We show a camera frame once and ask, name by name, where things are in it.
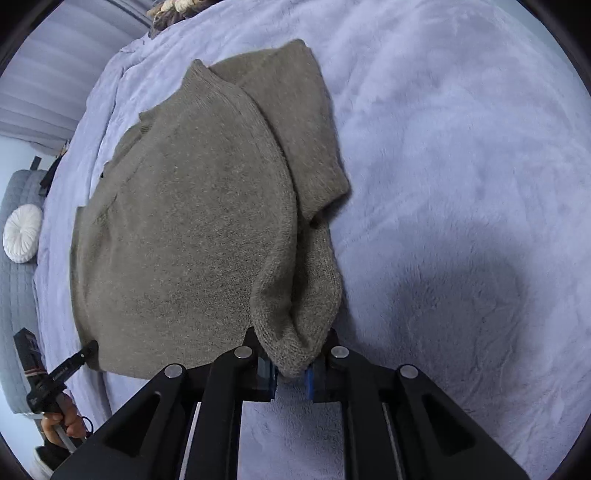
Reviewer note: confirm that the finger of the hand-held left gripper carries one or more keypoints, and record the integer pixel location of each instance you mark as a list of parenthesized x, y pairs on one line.
[(76, 359)]

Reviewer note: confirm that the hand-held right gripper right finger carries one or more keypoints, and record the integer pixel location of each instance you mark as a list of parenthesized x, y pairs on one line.
[(315, 382)]

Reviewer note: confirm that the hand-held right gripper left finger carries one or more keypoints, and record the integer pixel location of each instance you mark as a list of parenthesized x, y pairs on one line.
[(264, 379)]

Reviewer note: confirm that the olive knit sweater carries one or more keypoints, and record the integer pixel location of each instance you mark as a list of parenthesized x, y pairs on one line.
[(198, 221)]

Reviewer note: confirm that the person's left hand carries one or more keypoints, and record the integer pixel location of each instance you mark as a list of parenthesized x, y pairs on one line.
[(64, 422)]

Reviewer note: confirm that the grey quilted sofa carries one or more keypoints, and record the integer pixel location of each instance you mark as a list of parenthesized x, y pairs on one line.
[(16, 300)]

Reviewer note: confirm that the white round pleated cushion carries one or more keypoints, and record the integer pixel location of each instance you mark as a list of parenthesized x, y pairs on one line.
[(22, 234)]

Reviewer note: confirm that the lavender plush blanket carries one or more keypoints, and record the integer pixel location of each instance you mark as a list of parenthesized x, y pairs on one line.
[(438, 184)]

